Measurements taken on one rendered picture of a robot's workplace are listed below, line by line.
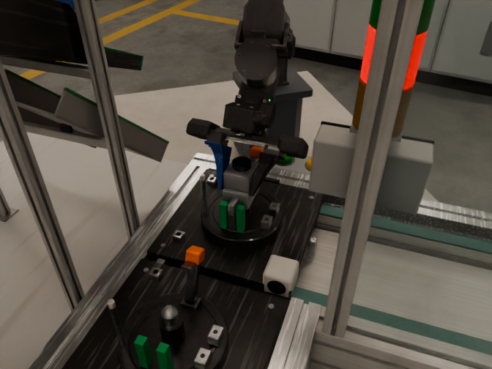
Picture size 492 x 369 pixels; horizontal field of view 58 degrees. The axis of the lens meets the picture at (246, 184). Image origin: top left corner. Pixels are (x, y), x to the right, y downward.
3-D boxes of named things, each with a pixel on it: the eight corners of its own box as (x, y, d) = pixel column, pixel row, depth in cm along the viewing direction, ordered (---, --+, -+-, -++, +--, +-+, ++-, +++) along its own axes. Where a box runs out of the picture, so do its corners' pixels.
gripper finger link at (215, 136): (214, 131, 72) (206, 127, 68) (268, 141, 69) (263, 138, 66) (211, 143, 72) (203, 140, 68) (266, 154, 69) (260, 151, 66)
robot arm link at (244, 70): (241, 24, 70) (232, -7, 59) (292, 26, 70) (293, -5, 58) (236, 95, 71) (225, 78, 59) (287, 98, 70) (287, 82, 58)
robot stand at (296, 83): (285, 135, 119) (289, 64, 107) (306, 165, 108) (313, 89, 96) (233, 143, 116) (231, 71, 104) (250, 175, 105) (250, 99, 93)
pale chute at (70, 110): (111, 145, 92) (118, 124, 92) (161, 162, 87) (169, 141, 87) (-7, 96, 66) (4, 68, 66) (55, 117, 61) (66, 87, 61)
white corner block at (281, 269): (270, 270, 70) (271, 252, 67) (298, 277, 69) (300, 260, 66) (261, 292, 66) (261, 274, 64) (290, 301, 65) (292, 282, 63)
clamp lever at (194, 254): (187, 294, 60) (192, 244, 58) (200, 298, 60) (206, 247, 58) (175, 307, 57) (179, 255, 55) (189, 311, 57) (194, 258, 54)
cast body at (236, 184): (236, 181, 76) (235, 148, 71) (260, 187, 75) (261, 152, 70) (217, 212, 69) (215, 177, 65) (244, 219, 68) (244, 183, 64)
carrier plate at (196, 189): (206, 176, 90) (206, 168, 88) (323, 201, 83) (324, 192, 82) (147, 259, 72) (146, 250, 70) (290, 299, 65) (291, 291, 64)
